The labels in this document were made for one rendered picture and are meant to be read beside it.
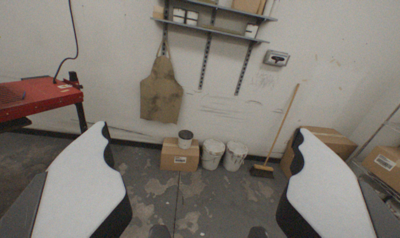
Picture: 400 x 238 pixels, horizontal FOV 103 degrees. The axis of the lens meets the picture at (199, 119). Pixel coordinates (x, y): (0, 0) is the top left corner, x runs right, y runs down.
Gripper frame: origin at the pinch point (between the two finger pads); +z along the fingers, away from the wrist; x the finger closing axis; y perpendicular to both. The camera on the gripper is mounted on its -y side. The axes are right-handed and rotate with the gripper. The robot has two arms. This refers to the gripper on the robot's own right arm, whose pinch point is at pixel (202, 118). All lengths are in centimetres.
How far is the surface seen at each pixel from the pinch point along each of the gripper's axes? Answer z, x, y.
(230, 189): 127, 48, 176
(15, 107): 82, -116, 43
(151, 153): 173, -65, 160
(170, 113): 180, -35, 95
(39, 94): 103, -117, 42
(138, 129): 184, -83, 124
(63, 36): 182, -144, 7
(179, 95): 180, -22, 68
